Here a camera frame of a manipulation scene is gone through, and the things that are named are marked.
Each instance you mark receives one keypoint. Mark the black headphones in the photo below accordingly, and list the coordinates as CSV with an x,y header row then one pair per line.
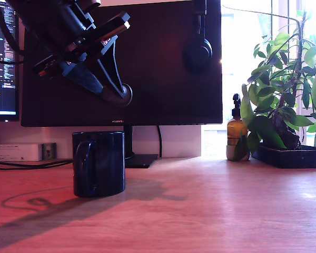
x,y
200,52

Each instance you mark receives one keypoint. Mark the dark coffee capsule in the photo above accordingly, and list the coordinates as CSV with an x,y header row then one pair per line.
x,y
127,98

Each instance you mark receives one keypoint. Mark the screen with code text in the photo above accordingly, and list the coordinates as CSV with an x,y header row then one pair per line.
x,y
2,92

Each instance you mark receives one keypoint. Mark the small white pot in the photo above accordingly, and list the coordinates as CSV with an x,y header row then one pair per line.
x,y
230,153

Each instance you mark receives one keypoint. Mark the large black monitor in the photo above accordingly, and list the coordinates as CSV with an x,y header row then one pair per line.
x,y
160,92

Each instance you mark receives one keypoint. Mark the grey metal bracket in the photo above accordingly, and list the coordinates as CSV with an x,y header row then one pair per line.
x,y
48,151

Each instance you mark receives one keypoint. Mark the white flat box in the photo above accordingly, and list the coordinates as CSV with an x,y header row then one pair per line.
x,y
18,152

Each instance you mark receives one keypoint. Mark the green leafy plant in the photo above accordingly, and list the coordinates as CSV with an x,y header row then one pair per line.
x,y
276,87

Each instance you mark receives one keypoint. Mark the black monitor stand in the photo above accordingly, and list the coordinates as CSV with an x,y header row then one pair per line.
x,y
139,159

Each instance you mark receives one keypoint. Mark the dark blue coffee mug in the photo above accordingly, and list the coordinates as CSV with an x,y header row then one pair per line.
x,y
105,163

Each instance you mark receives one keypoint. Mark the black plant tray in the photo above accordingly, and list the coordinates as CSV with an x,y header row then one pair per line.
x,y
292,158

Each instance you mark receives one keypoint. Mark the amber pump bottle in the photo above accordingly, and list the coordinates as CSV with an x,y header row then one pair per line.
x,y
233,130

